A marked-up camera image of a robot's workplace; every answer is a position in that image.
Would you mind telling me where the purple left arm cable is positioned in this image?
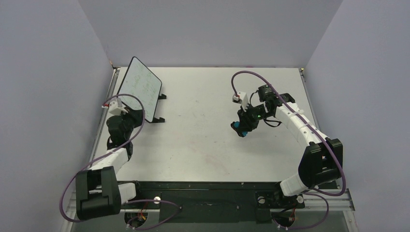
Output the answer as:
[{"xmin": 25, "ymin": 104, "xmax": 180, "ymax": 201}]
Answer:
[{"xmin": 59, "ymin": 93, "xmax": 182, "ymax": 231}]

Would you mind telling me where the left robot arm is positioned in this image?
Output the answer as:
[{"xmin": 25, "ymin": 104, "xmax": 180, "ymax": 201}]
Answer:
[{"xmin": 75, "ymin": 109, "xmax": 144, "ymax": 221}]

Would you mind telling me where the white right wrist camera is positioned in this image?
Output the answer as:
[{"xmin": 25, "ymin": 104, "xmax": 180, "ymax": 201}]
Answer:
[{"xmin": 232, "ymin": 92, "xmax": 249, "ymax": 112}]

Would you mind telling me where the black framed small whiteboard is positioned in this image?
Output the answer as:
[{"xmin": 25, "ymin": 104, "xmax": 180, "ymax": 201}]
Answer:
[{"xmin": 117, "ymin": 57, "xmax": 164, "ymax": 123}]

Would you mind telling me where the blue whiteboard eraser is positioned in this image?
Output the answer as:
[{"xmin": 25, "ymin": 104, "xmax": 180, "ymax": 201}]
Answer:
[{"xmin": 231, "ymin": 121, "xmax": 249, "ymax": 137}]

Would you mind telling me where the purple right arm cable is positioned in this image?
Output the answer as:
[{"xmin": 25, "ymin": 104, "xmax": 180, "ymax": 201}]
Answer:
[{"xmin": 230, "ymin": 70, "xmax": 347, "ymax": 231}]

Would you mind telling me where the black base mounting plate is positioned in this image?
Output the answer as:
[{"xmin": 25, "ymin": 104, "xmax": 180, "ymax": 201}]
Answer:
[{"xmin": 80, "ymin": 181, "xmax": 324, "ymax": 225}]

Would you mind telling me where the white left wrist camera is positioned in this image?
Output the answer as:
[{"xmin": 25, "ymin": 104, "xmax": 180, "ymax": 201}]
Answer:
[{"xmin": 102, "ymin": 100, "xmax": 129, "ymax": 116}]

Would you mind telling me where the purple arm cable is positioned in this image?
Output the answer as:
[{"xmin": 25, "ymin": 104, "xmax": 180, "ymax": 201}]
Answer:
[
  {"xmin": 230, "ymin": 70, "xmax": 347, "ymax": 231},
  {"xmin": 59, "ymin": 93, "xmax": 182, "ymax": 231}
]

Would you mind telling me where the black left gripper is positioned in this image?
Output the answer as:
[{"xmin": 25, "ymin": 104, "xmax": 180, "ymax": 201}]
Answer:
[{"xmin": 118, "ymin": 107, "xmax": 145, "ymax": 140}]

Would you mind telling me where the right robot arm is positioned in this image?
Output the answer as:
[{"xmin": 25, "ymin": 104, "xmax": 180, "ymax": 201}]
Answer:
[{"xmin": 231, "ymin": 85, "xmax": 343, "ymax": 206}]

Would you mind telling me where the wire whiteboard stand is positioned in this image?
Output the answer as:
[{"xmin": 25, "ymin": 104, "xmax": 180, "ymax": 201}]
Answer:
[{"xmin": 150, "ymin": 93, "xmax": 167, "ymax": 124}]

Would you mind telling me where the aluminium frame rail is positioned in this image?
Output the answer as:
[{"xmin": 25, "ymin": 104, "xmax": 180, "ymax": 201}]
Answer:
[{"xmin": 81, "ymin": 65, "xmax": 121, "ymax": 167}]

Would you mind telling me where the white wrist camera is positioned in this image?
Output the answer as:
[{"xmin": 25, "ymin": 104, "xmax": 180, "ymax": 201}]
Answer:
[
  {"xmin": 102, "ymin": 100, "xmax": 129, "ymax": 116},
  {"xmin": 232, "ymin": 92, "xmax": 249, "ymax": 112}
]

